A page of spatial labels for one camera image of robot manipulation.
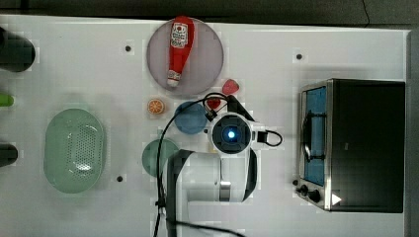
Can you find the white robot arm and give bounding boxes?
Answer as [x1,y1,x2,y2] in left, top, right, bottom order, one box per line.
[163,112,266,237]

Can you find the black toaster oven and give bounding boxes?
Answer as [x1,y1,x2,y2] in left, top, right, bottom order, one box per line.
[293,79,406,213]

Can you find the dark red strawberry toy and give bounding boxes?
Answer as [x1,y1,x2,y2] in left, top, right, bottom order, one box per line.
[207,98,221,110]

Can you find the blue round bowl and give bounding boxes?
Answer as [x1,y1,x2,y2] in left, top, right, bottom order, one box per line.
[175,102,208,134]

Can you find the pink strawberry toy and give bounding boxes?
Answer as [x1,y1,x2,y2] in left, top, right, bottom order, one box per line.
[221,79,240,95]

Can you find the orange slice toy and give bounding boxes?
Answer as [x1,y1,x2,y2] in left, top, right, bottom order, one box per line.
[147,99,165,115]

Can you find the grey round plate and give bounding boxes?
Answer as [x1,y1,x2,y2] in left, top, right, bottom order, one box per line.
[146,19,224,97]

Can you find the red ketchup bottle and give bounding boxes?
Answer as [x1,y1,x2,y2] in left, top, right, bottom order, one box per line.
[167,16,195,87]

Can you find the green perforated basket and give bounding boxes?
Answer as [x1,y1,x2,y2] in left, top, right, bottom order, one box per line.
[43,109,105,194]

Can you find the black object upper left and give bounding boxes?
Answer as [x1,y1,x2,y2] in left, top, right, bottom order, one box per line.
[0,28,36,72]

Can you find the black object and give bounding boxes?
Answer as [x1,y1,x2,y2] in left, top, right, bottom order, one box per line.
[0,28,36,72]
[0,144,19,167]

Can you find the black object lower left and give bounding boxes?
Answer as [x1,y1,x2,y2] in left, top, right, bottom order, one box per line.
[0,144,19,167]

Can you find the green object left edge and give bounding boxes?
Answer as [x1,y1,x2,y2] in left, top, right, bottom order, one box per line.
[0,94,15,107]

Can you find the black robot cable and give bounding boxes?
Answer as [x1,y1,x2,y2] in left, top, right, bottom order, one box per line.
[151,92,248,237]

